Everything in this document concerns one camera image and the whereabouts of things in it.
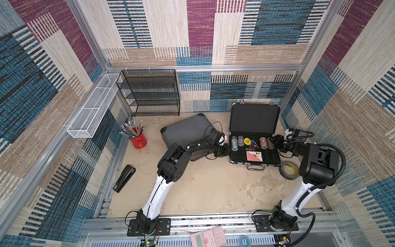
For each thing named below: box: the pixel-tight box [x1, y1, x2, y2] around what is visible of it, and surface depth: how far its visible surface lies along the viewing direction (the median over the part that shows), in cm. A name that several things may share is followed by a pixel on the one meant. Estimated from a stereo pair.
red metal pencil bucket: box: [129, 127, 148, 150], surface depth 101 cm
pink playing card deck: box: [246, 150, 263, 162], surface depth 96 cm
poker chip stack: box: [231, 135, 239, 152], surface depth 101 cm
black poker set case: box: [228, 101, 282, 172], surface depth 101 cm
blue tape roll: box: [240, 237, 250, 247], surface depth 71 cm
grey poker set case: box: [160, 113, 214, 162], surface depth 101 cm
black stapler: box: [112, 164, 137, 193], surface depth 89 cm
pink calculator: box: [190, 225, 227, 247], surface depth 71 cm
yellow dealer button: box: [243, 137, 251, 146], surface depth 103 cm
